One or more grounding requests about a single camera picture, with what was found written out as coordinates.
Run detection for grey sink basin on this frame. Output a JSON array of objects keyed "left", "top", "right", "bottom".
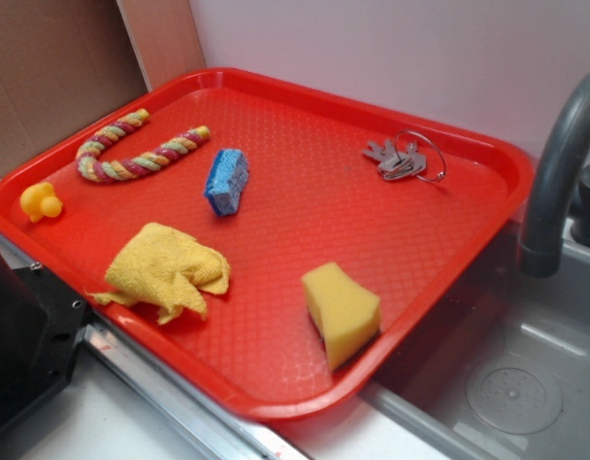
[{"left": 361, "top": 225, "right": 590, "bottom": 459}]

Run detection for yellow sponge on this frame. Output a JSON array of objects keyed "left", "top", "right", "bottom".
[{"left": 302, "top": 262, "right": 381, "bottom": 372}]

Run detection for yellow cloth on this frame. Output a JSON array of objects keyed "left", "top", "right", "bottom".
[{"left": 91, "top": 222, "right": 231, "bottom": 326}]

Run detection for multicolour rope toy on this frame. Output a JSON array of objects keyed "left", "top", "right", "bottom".
[{"left": 75, "top": 108, "right": 211, "bottom": 183}]

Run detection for yellow rubber duck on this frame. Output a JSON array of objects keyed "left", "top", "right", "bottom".
[{"left": 19, "top": 182, "right": 63, "bottom": 223}]

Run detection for grey faucet spout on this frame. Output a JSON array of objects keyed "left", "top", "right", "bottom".
[{"left": 516, "top": 73, "right": 590, "bottom": 277}]

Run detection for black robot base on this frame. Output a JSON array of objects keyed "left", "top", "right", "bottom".
[{"left": 0, "top": 253, "right": 87, "bottom": 436}]

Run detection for silver keys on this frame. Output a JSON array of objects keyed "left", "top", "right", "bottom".
[{"left": 361, "top": 129, "right": 447, "bottom": 183}]

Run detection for blue sponge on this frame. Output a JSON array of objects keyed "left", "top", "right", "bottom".
[{"left": 204, "top": 149, "right": 249, "bottom": 217}]

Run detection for red plastic tray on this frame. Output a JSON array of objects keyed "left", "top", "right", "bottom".
[{"left": 0, "top": 69, "right": 533, "bottom": 421}]

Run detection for dark faucet knob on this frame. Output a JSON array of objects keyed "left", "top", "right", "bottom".
[{"left": 571, "top": 165, "right": 590, "bottom": 247}]

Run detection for brown cardboard panel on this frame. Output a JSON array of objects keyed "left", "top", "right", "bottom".
[{"left": 0, "top": 1, "right": 147, "bottom": 178}]

